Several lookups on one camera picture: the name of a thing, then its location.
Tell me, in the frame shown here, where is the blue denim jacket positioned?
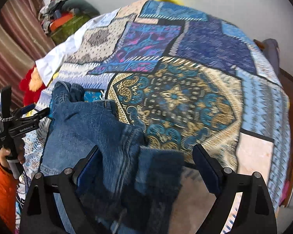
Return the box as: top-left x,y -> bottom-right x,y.
40,81 -> 184,233

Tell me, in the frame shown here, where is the orange sleeved left forearm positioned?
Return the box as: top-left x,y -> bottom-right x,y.
0,163 -> 18,233

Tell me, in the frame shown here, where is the pile of mixed clothes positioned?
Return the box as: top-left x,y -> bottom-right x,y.
38,0 -> 100,45

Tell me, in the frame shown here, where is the person's left hand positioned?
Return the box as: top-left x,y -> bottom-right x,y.
0,139 -> 25,170

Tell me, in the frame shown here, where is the colourful plush blanket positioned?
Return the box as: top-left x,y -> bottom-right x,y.
19,66 -> 46,106

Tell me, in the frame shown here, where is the striped red curtain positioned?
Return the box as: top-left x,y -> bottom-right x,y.
0,0 -> 55,108

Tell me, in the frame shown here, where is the patchwork patterned bed cover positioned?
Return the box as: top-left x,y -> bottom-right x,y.
16,0 -> 290,233

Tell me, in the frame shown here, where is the grey purple backpack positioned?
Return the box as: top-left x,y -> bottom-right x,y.
263,39 -> 280,76

